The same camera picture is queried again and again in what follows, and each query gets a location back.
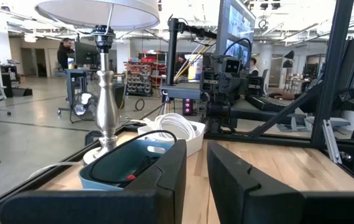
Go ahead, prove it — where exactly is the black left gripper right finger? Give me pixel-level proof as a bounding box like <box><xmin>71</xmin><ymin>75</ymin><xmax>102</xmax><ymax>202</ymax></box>
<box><xmin>207</xmin><ymin>141</ymin><xmax>354</xmax><ymax>224</ymax></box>

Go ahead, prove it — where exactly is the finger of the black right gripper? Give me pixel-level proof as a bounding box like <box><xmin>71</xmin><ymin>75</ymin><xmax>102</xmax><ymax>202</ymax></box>
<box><xmin>247</xmin><ymin>75</ymin><xmax>264</xmax><ymax>96</ymax></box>
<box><xmin>200</xmin><ymin>70</ymin><xmax>221</xmax><ymax>94</ymax></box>

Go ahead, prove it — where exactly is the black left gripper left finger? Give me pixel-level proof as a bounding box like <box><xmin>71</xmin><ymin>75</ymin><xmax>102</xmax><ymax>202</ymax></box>
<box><xmin>0</xmin><ymin>139</ymin><xmax>188</xmax><ymax>224</ymax></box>

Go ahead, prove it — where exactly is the black cable with red plug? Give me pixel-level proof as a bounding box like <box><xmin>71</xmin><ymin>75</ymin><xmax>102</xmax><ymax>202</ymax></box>
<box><xmin>88</xmin><ymin>129</ymin><xmax>179</xmax><ymax>188</ymax></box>

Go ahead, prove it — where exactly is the white braided cable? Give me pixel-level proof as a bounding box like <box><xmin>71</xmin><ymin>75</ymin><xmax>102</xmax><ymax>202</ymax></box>
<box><xmin>153</xmin><ymin>112</ymin><xmax>198</xmax><ymax>141</ymax></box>

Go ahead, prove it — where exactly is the person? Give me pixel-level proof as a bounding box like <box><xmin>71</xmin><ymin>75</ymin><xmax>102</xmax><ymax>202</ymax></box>
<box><xmin>175</xmin><ymin>54</ymin><xmax>189</xmax><ymax>73</ymax></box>
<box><xmin>249</xmin><ymin>56</ymin><xmax>259</xmax><ymax>76</ymax></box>
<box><xmin>56</xmin><ymin>37</ymin><xmax>76</xmax><ymax>71</ymax></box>

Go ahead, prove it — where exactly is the black keyboard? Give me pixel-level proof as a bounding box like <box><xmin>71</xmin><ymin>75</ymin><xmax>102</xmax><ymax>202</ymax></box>
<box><xmin>246</xmin><ymin>94</ymin><xmax>290</xmax><ymax>113</ymax></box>

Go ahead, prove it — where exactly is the person's hand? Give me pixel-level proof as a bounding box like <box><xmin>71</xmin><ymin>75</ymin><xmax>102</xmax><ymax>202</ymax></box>
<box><xmin>268</xmin><ymin>90</ymin><xmax>296</xmax><ymax>101</ymax></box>

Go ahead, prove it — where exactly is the computer with pink lights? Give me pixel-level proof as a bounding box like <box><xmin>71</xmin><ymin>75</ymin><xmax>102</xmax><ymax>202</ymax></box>
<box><xmin>182</xmin><ymin>98</ymin><xmax>193</xmax><ymax>116</ymax></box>

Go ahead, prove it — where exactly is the black monitor stand pole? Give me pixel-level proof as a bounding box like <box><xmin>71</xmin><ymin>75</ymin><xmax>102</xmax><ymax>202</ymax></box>
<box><xmin>165</xmin><ymin>17</ymin><xmax>218</xmax><ymax>87</ymax></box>

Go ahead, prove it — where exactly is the teal plastic bin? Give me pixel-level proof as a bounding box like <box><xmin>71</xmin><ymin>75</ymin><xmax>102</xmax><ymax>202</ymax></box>
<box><xmin>78</xmin><ymin>139</ymin><xmax>178</xmax><ymax>192</ymax></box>

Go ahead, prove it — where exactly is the white plastic bin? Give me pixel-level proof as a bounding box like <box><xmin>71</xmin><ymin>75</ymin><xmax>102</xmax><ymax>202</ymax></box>
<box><xmin>136</xmin><ymin>119</ymin><xmax>207</xmax><ymax>158</ymax></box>

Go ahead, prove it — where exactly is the shelf with red bins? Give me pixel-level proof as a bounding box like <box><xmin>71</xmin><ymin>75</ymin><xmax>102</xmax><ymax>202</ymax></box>
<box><xmin>124</xmin><ymin>60</ymin><xmax>154</xmax><ymax>98</ymax></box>

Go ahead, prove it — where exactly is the silver table lamp white shade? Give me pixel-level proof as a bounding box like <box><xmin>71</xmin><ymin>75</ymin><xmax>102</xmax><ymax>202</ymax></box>
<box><xmin>34</xmin><ymin>0</ymin><xmax>161</xmax><ymax>166</ymax></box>

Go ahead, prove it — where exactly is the black background monitor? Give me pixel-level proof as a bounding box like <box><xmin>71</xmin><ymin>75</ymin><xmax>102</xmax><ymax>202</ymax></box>
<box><xmin>74</xmin><ymin>41</ymin><xmax>100</xmax><ymax>67</ymax></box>

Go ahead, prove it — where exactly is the grey rolling cart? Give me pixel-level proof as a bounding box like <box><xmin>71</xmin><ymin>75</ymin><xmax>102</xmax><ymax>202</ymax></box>
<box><xmin>54</xmin><ymin>68</ymin><xmax>90</xmax><ymax>123</ymax></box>

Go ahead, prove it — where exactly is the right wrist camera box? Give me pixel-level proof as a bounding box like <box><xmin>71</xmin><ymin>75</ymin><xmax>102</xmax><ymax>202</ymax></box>
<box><xmin>221</xmin><ymin>55</ymin><xmax>243</xmax><ymax>76</ymax></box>

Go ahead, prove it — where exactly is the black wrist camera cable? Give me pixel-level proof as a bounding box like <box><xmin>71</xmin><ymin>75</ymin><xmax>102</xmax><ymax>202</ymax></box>
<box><xmin>223</xmin><ymin>37</ymin><xmax>253</xmax><ymax>63</ymax></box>

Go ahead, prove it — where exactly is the large wall monitor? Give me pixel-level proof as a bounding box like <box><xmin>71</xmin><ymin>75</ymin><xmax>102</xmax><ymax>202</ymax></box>
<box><xmin>215</xmin><ymin>0</ymin><xmax>257</xmax><ymax>68</ymax></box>

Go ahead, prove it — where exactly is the silver metal bracket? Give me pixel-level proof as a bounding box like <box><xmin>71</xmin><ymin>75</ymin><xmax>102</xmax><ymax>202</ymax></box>
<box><xmin>320</xmin><ymin>119</ymin><xmax>343</xmax><ymax>165</ymax></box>

